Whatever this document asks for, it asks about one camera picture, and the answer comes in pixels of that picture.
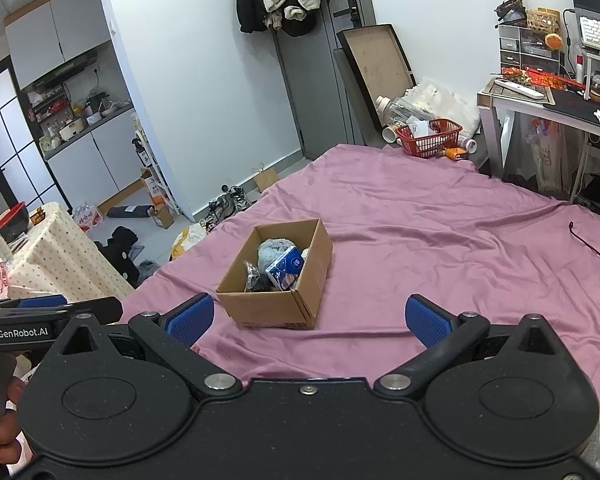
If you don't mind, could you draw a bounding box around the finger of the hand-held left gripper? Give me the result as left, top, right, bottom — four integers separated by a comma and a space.
62, 296, 124, 325
17, 295, 70, 309

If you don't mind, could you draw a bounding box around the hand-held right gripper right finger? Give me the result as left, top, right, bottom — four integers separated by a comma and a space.
374, 294, 561, 401

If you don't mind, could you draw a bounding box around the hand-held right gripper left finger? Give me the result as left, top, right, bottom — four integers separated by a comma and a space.
60, 294, 243, 401

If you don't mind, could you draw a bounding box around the black item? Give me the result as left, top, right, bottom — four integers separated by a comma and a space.
243, 260, 281, 293

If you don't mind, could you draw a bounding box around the brown cardboard box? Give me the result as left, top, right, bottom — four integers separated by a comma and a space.
215, 218, 334, 331

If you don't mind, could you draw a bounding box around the grey-blue fuzzy plush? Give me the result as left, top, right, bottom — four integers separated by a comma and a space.
257, 238, 296, 271

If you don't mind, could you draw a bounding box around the blue tissue pack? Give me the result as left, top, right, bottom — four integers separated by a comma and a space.
266, 246, 306, 291

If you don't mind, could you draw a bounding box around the person's left hand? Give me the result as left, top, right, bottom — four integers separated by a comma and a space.
0, 376, 29, 463

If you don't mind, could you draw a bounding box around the beige dotted tablecloth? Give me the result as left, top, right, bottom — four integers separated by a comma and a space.
0, 202, 135, 303

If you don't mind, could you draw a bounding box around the black clothing on floor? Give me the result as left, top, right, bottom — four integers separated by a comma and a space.
94, 226, 141, 283

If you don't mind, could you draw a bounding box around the pink bed sheet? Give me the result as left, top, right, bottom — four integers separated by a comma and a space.
120, 142, 600, 411

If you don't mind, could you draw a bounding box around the yellow and white plastic bag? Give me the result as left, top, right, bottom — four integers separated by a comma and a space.
171, 222, 208, 261

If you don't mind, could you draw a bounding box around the dark bowl with red rim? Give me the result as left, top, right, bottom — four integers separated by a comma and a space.
0, 201, 31, 243

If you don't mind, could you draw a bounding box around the red and white bottle pack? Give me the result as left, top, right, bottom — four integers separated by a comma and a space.
72, 202, 103, 231

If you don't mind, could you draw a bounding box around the dark grey flat package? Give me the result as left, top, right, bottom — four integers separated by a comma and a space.
106, 204, 153, 219

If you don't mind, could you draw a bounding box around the small open cardboard box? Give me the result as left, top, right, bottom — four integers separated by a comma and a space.
147, 202, 176, 230

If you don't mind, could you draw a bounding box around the pair of grey sneakers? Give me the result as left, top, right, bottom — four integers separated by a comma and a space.
205, 186, 253, 231

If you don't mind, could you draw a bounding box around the white kitchen base cabinet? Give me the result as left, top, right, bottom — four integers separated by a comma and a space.
44, 107, 193, 222

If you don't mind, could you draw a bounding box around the brown paper bag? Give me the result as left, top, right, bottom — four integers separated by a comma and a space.
252, 162, 280, 193

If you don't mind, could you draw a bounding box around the black-framed glass door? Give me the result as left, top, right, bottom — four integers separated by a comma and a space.
0, 67, 66, 211

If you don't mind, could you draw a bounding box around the white rice cooker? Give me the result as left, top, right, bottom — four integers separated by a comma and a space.
59, 118, 87, 142

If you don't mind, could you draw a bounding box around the red plastic basket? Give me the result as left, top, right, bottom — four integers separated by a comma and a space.
395, 118, 463, 157

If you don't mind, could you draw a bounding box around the large clear plastic bottle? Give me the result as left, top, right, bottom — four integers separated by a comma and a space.
375, 95, 431, 131

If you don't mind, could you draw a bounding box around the white plastic bag pile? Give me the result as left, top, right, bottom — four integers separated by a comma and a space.
405, 77, 481, 136

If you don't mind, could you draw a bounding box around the range hood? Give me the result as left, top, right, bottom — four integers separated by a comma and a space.
27, 57, 98, 93

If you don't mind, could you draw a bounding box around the white remote control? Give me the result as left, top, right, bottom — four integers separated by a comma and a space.
495, 78, 546, 101

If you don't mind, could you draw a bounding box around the black-framed brown board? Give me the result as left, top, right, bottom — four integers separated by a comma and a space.
336, 23, 417, 133

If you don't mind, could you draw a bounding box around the white desk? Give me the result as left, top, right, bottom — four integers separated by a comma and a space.
476, 77, 600, 203

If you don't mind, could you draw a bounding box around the grey door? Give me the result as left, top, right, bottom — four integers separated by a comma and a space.
272, 0, 376, 161

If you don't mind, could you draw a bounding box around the long red packet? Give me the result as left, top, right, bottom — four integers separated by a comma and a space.
500, 66, 581, 88

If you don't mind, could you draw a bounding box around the grey drawer organizer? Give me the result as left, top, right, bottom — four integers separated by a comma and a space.
497, 22, 563, 68

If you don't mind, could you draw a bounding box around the woven bamboo basket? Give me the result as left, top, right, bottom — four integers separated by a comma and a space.
526, 8, 561, 31

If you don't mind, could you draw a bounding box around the black cable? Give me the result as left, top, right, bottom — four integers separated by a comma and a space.
567, 221, 600, 266

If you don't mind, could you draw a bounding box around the white kitchen wall cabinet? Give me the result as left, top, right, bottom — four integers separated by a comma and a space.
4, 0, 112, 90

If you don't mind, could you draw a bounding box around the black door handle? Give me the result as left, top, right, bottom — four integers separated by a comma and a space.
332, 0, 361, 26

